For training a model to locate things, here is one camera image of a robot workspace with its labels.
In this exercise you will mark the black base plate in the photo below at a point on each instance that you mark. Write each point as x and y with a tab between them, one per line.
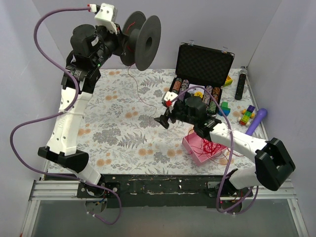
155	190

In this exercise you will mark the pink open box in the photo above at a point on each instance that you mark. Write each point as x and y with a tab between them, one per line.
202	150

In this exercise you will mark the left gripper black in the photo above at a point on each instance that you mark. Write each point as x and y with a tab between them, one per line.
117	43

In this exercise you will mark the yellow green toy block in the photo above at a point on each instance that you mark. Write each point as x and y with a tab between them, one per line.
228	81

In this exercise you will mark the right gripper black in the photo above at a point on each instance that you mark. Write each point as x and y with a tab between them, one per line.
170	116

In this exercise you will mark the floral table mat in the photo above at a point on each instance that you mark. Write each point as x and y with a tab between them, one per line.
120	135

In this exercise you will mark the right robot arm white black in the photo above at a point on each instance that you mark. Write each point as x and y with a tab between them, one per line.
273	164

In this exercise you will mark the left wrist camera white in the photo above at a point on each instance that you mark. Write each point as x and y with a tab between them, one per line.
106	16

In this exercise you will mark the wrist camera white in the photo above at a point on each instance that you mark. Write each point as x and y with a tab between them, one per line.
106	16
168	100

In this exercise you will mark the black remote control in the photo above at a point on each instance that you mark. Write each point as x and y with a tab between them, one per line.
241	84

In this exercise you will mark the black filament spool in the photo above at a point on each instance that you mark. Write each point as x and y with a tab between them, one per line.
143	37

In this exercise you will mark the blue green toy block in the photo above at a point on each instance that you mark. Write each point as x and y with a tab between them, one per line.
225	109

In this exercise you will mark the black poker chip case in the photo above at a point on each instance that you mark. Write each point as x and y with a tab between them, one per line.
198	65

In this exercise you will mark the purple cylindrical toy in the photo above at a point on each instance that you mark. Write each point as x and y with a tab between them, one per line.
261	114

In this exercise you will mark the colourful toy block stack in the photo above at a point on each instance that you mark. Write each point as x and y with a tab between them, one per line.
247	115

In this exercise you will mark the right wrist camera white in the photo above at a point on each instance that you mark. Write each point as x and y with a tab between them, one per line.
168	100

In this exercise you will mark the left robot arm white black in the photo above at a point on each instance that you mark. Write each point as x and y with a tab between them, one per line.
92	47

